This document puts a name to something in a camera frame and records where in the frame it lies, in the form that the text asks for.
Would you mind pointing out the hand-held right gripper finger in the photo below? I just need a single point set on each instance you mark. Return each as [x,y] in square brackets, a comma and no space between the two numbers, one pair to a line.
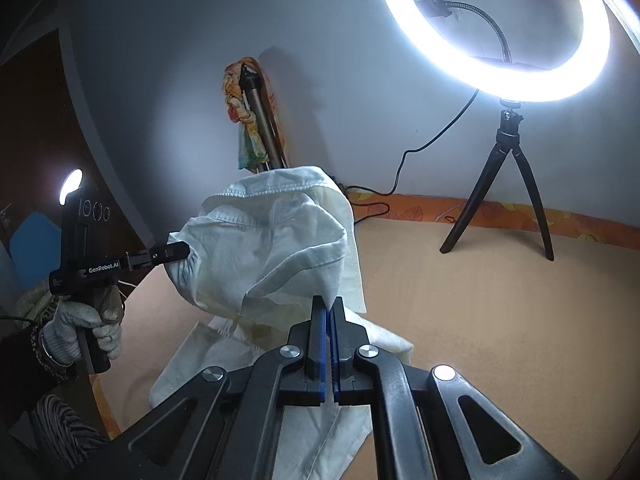
[325,395]
[337,395]

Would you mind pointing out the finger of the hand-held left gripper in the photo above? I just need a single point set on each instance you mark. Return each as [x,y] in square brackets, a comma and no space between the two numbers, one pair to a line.
[160,256]

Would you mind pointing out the white shirt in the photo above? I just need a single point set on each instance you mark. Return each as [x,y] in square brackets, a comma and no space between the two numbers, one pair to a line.
[280,240]

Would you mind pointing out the person's left forearm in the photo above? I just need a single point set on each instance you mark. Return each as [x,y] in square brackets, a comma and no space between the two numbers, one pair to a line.
[22,375]

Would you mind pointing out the person's left hand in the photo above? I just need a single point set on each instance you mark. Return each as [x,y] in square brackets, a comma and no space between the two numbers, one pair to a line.
[62,332]

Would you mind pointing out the blue chair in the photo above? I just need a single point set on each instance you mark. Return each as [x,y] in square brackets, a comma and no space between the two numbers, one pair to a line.
[35,245]

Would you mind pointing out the white round desk lamp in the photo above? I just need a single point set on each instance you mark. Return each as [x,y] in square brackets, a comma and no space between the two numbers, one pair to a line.
[74,182]

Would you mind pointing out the dark wooden door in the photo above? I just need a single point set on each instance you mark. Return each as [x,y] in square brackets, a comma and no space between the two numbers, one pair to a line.
[40,110]

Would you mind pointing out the colourful printed scarf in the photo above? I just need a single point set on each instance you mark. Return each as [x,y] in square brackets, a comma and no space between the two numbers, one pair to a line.
[235,100]

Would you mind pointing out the folded silver tripod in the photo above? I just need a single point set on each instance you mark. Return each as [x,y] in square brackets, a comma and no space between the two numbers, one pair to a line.
[260,110]

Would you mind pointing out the striped dark garment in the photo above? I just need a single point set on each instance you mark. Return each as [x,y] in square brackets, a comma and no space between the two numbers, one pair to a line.
[65,430]

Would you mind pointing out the black gooseneck phone holder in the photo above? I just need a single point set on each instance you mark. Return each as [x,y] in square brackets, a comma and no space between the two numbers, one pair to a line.
[480,10]

